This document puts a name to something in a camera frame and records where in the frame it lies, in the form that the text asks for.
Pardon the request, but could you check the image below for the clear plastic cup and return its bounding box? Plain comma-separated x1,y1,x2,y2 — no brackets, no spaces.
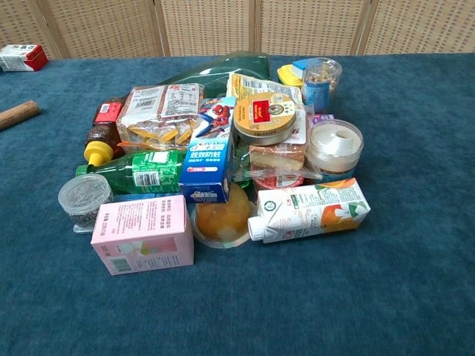
57,173,114,228

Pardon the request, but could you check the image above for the purple small box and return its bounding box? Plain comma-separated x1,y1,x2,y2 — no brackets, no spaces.
309,113,335,128

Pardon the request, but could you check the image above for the red white carton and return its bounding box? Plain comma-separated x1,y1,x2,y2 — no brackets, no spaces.
0,44,50,73

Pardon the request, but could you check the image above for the yellow white snack pack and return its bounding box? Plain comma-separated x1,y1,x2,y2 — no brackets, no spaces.
226,71,304,105

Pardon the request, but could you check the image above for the brown sauce bottle yellow cap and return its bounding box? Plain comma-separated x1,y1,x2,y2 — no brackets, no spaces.
83,101,126,167

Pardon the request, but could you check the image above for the green plastic soda bottle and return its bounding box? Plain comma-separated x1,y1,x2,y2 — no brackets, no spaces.
75,149,187,196

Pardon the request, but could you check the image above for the woven folding screen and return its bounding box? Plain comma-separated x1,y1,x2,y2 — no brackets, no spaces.
0,0,475,60

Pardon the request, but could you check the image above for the blue spiderman toothpaste box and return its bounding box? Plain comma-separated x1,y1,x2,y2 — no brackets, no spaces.
178,96,239,205

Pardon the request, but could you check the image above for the yellow blue container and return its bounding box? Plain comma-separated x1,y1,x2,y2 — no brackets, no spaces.
277,63,306,89

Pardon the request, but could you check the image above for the blue table cloth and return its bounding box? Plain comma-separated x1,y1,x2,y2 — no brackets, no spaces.
0,53,475,356

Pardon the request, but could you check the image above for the white orange juice carton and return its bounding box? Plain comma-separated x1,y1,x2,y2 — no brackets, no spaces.
247,177,372,245

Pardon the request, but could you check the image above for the pink cardboard box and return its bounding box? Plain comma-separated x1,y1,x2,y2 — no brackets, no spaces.
90,194,195,277

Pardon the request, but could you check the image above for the large empty green bottle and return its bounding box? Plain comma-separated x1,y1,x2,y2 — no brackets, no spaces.
158,51,272,100

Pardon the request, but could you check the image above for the clear cup of nuts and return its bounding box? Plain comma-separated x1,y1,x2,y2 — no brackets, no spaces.
301,58,344,113

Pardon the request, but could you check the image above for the yellow fruit jelly cup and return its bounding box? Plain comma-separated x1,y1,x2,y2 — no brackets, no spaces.
194,181,258,249

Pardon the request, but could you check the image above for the clear jar white lid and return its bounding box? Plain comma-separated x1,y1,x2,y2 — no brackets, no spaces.
305,119,365,183

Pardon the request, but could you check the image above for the transparent biscuit pack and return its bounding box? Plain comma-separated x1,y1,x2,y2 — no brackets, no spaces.
115,82,206,150

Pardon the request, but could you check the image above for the wrapped sandwich cake pack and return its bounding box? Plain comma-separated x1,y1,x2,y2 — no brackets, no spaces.
247,143,309,176

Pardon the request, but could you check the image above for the wooden brown stick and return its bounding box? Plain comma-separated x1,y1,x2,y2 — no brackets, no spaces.
0,99,41,132

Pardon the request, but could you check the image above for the blue white small block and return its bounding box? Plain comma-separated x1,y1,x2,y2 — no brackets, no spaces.
291,59,309,80

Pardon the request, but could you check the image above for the red white foil-lid cup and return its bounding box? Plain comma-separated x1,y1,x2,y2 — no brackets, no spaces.
252,170,307,191

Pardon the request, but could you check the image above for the round gold tin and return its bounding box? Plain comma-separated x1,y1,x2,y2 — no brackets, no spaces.
232,92,298,147

